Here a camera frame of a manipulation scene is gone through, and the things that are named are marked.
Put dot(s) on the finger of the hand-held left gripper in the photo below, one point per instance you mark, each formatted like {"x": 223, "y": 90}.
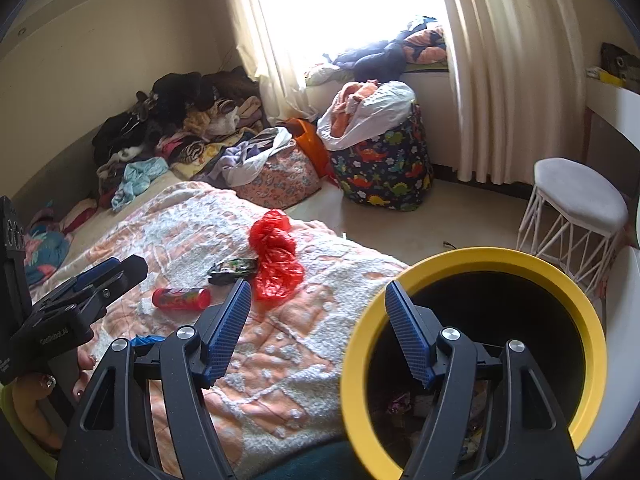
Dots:
{"x": 125, "y": 270}
{"x": 97, "y": 271}

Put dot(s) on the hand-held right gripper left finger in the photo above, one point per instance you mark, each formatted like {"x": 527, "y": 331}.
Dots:
{"x": 230, "y": 325}

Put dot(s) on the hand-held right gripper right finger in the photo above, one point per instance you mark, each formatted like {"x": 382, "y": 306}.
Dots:
{"x": 405, "y": 330}

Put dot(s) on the pink snack packet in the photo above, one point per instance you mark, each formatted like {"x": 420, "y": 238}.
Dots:
{"x": 400, "y": 402}

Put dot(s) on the yellow-rimmed black trash bin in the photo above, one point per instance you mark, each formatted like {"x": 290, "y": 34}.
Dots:
{"x": 500, "y": 260}

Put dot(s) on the person's left forearm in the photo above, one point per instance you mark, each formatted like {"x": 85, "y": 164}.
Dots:
{"x": 10, "y": 435}

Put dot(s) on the person's left hand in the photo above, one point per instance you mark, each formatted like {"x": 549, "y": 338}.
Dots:
{"x": 30, "y": 410}

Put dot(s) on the floral printed cloth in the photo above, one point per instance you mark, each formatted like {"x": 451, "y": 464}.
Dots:
{"x": 45, "y": 255}

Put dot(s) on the red cylindrical snack can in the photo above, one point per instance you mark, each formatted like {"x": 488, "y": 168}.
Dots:
{"x": 180, "y": 299}

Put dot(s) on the dark snack wrapper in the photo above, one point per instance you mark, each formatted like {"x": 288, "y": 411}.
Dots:
{"x": 232, "y": 267}

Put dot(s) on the red plastic bag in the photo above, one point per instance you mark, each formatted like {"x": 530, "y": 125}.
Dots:
{"x": 275, "y": 270}

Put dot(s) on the blue plastic bag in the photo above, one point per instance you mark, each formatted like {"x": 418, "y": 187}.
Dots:
{"x": 145, "y": 341}

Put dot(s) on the orange and white fleece blanket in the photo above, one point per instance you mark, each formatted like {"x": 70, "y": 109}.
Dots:
{"x": 300, "y": 360}

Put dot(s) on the teal cloth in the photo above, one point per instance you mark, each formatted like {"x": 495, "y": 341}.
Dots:
{"x": 137, "y": 175}

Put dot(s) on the person's dark teal clothing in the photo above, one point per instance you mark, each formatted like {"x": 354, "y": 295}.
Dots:
{"x": 300, "y": 465}

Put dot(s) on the pink floral fabric bag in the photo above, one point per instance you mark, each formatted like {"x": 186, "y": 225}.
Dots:
{"x": 285, "y": 175}

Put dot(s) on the dinosaur print fabric bag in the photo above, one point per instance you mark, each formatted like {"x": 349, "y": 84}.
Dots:
{"x": 390, "y": 170}

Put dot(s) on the lavender and white cloth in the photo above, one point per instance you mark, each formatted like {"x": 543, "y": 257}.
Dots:
{"x": 240, "y": 157}

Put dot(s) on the pile of clothes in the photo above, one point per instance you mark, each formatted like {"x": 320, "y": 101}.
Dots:
{"x": 175, "y": 105}

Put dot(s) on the orange bag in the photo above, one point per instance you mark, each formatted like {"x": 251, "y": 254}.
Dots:
{"x": 310, "y": 145}

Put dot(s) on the white plastic bag of clothes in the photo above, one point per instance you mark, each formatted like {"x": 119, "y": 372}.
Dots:
{"x": 385, "y": 110}

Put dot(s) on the cream sheer curtain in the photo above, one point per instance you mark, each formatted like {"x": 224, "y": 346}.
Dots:
{"x": 280, "y": 60}

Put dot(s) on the dark jacket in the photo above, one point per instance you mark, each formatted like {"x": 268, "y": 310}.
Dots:
{"x": 375, "y": 57}

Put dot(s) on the orange printed blanket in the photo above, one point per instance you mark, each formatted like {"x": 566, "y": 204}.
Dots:
{"x": 425, "y": 45}

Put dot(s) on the cream pleated curtain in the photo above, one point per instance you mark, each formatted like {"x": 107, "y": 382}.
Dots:
{"x": 500, "y": 60}

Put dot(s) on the window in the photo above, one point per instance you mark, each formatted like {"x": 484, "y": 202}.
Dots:
{"x": 340, "y": 0}

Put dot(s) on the dark box with yellow edge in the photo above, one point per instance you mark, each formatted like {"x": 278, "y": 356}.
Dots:
{"x": 617, "y": 60}

